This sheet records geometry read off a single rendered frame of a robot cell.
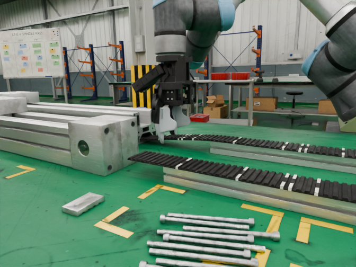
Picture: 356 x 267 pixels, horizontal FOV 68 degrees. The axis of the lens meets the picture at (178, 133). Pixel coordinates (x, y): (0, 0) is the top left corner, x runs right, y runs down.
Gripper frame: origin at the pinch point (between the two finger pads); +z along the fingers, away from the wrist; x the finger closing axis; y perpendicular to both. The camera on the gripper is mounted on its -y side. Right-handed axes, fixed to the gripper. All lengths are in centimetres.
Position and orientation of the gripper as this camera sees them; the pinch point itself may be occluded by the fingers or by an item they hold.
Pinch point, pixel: (166, 135)
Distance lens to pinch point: 68.9
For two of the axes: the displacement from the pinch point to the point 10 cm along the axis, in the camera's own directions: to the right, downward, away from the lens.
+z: 0.2, 9.8, 2.2
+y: 8.5, 0.9, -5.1
